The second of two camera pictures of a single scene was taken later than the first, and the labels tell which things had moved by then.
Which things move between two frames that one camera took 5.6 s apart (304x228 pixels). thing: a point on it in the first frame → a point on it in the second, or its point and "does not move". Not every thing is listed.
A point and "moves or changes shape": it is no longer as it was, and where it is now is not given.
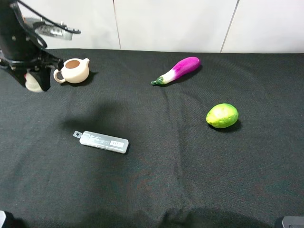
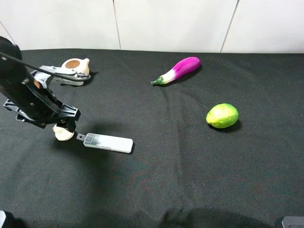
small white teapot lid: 32,84 moves or changes shape
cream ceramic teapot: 74,71 does not move
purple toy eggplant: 184,66 does not move
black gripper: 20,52 → 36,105
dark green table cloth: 179,171 does not move
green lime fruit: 222,116 does not move
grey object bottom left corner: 3,216 does not move
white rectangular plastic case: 117,145 moves or changes shape
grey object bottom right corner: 293,222 does not move
